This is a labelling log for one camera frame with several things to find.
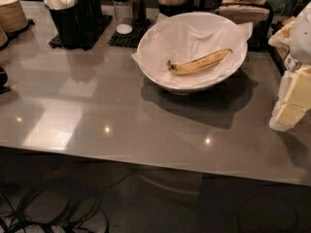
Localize black grid mat right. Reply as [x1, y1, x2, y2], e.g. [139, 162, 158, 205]
[108, 19, 152, 48]

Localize black cutlery holder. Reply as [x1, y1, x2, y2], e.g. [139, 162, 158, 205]
[77, 0, 102, 31]
[46, 2, 83, 49]

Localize brown paper bags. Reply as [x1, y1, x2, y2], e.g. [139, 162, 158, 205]
[217, 0, 270, 23]

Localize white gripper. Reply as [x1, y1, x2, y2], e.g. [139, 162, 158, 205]
[269, 2, 311, 132]

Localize white paper liner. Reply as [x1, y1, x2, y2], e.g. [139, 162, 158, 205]
[131, 12, 254, 89]

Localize yellow banana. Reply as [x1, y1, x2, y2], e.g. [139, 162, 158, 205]
[167, 49, 232, 76]

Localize white bowl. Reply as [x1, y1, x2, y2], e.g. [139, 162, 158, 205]
[136, 12, 249, 94]

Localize pepper shaker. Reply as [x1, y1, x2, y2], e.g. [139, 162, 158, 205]
[130, 0, 147, 25]

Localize black object left edge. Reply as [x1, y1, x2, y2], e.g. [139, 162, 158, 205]
[0, 67, 11, 94]

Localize black cutlery holder front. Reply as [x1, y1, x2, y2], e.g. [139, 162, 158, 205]
[46, 2, 83, 49]

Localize black cables on floor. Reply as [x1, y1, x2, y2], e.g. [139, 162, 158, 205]
[0, 178, 111, 233]

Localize black cutlery holder rear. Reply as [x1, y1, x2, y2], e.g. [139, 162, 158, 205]
[77, 0, 102, 31]

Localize salt shaker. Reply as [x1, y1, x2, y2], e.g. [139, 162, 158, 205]
[113, 0, 132, 35]

